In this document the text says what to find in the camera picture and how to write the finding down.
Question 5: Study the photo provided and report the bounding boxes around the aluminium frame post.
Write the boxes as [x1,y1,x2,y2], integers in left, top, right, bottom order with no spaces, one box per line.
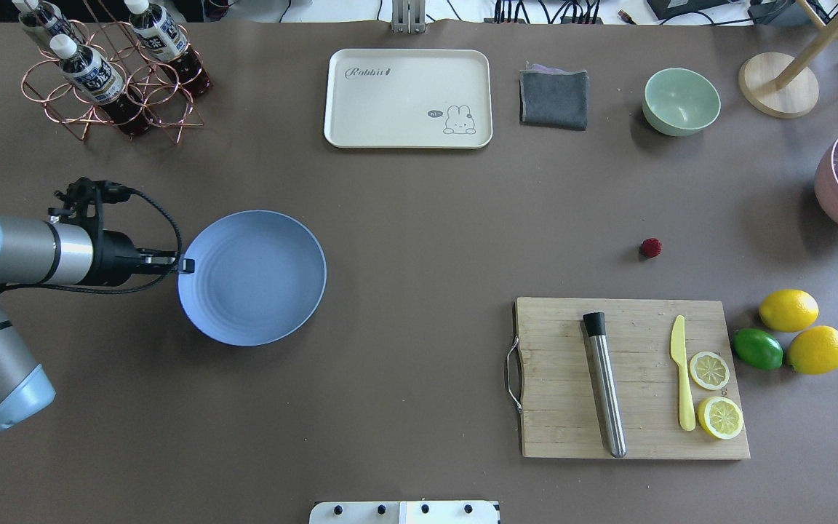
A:
[391,0,426,34]

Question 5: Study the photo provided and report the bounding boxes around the lemon half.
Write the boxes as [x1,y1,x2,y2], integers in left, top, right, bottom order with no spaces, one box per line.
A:
[688,352,730,391]
[696,396,744,439]

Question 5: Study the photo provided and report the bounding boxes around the cream rabbit tray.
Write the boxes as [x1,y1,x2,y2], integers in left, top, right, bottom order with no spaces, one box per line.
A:
[323,49,493,149]

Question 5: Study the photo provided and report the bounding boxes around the wooden cup tree stand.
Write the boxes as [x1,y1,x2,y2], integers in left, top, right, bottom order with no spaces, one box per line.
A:
[738,1,838,119]

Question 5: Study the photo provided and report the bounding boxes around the yellow plastic knife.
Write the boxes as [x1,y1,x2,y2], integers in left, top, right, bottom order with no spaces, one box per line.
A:
[669,315,696,432]

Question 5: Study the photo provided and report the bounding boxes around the red strawberry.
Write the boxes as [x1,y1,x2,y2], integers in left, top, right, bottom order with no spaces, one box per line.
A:
[639,237,663,258]

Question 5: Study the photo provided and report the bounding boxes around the wooden cutting board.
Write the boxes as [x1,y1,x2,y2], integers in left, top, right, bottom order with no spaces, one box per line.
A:
[514,296,749,461]

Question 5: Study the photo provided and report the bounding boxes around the green lime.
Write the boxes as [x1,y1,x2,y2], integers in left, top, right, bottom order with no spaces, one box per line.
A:
[732,328,784,370]

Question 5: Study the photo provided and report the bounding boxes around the yellow lemon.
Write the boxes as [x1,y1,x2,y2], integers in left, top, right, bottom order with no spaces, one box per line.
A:
[787,325,838,375]
[758,289,819,333]

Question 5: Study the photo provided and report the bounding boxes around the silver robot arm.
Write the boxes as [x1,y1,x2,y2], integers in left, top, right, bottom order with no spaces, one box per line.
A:
[0,205,195,432]

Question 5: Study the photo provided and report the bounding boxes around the grey folded cloth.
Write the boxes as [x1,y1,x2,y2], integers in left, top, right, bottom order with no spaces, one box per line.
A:
[519,63,591,132]

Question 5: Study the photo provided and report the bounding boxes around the copper wire bottle rack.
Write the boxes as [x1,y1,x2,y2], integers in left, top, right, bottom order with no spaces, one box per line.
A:
[15,1,212,142]

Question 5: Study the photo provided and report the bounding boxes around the blue plate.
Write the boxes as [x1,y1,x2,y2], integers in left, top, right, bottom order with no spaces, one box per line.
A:
[177,211,328,347]

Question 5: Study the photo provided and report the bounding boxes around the steel muddler black cap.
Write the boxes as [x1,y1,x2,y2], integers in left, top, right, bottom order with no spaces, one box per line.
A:
[583,311,626,459]

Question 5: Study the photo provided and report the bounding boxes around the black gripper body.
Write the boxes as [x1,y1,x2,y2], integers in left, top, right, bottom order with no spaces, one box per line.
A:
[87,231,151,287]

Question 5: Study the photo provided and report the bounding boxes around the green bowl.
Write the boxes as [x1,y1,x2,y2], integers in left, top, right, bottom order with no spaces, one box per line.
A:
[642,68,722,137]

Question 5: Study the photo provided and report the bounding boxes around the dark drink bottle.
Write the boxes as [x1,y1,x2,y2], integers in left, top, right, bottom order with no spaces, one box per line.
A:
[11,0,82,54]
[125,1,212,98]
[50,34,152,136]

